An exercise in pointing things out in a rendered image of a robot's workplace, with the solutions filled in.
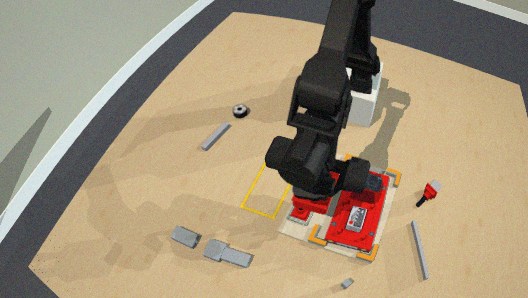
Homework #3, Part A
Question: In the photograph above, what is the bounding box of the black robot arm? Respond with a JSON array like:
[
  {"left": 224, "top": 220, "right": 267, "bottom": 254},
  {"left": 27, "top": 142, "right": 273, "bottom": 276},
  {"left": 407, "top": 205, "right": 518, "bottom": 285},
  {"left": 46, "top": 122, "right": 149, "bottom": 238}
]
[{"left": 278, "top": 0, "right": 381, "bottom": 201}]

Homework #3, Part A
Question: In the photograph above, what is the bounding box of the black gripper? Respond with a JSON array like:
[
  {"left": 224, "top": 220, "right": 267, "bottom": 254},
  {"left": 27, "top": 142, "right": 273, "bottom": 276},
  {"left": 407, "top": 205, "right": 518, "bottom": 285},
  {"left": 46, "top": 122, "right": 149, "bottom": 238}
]
[{"left": 265, "top": 136, "right": 371, "bottom": 196}]

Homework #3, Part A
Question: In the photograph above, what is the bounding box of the grey metal rod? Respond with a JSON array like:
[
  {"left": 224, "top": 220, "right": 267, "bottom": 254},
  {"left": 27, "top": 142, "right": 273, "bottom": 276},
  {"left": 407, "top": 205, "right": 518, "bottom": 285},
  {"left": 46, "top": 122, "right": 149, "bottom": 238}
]
[{"left": 411, "top": 220, "right": 429, "bottom": 280}]

